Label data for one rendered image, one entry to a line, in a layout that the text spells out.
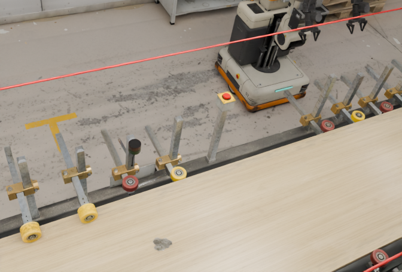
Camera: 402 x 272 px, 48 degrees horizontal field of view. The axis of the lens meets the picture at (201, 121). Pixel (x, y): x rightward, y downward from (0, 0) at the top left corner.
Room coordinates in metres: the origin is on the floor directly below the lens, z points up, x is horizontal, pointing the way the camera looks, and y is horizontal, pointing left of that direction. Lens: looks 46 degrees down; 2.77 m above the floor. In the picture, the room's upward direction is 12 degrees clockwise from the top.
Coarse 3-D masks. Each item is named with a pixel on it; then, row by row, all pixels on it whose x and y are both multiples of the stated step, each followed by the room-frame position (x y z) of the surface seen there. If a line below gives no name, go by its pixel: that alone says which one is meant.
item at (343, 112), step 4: (316, 80) 2.45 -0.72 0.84; (316, 84) 2.42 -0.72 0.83; (320, 84) 2.42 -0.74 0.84; (320, 88) 2.39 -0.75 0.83; (328, 96) 2.32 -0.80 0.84; (332, 96) 2.32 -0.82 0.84; (332, 100) 2.28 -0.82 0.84; (336, 100) 2.28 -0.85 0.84; (332, 104) 2.27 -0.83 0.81; (344, 108) 2.22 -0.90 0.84; (340, 112) 2.20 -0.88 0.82; (344, 112) 2.18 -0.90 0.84; (348, 112) 2.19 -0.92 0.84; (344, 116) 2.17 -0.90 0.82; (348, 116) 2.16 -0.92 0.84; (348, 120) 2.14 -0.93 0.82
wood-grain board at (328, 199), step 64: (384, 128) 2.05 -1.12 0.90; (192, 192) 1.29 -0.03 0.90; (256, 192) 1.37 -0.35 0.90; (320, 192) 1.46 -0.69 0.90; (384, 192) 1.55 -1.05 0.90; (0, 256) 0.77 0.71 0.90; (64, 256) 0.83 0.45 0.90; (128, 256) 0.89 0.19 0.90; (192, 256) 0.95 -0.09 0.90; (256, 256) 1.02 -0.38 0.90; (320, 256) 1.09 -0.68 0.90
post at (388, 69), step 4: (388, 68) 2.39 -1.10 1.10; (392, 68) 2.40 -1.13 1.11; (384, 72) 2.40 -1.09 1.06; (388, 72) 2.39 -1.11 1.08; (380, 76) 2.41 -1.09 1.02; (384, 76) 2.39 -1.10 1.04; (388, 76) 2.40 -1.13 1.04; (380, 80) 2.40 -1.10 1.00; (384, 80) 2.39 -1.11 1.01; (376, 84) 2.41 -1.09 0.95; (380, 84) 2.38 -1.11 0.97; (376, 88) 2.39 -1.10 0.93; (380, 88) 2.40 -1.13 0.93; (372, 92) 2.40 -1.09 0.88; (376, 92) 2.38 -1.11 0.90; (372, 96) 2.39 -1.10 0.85; (376, 96) 2.40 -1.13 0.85; (364, 108) 2.40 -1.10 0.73; (368, 108) 2.40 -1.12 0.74
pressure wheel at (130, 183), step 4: (128, 176) 1.30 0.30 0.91; (132, 176) 1.31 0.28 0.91; (124, 180) 1.28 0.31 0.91; (128, 180) 1.28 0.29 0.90; (132, 180) 1.29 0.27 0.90; (136, 180) 1.29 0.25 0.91; (124, 184) 1.25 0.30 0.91; (128, 184) 1.26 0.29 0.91; (132, 184) 1.26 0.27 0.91; (136, 184) 1.27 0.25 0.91; (124, 188) 1.24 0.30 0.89; (128, 188) 1.24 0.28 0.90; (132, 188) 1.24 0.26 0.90; (136, 188) 1.26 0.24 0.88
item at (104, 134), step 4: (104, 132) 1.59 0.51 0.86; (104, 136) 1.56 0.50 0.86; (108, 136) 1.57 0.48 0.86; (108, 140) 1.54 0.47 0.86; (108, 144) 1.51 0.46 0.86; (112, 144) 1.52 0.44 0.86; (108, 148) 1.50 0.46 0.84; (112, 148) 1.49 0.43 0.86; (112, 152) 1.46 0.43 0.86; (116, 152) 1.47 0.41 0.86; (112, 156) 1.44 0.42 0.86; (116, 156) 1.45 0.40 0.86; (116, 160) 1.42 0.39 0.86; (120, 160) 1.42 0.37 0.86; (116, 164) 1.40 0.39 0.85; (120, 164) 1.40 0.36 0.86; (124, 176) 1.33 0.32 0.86; (128, 192) 1.25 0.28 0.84
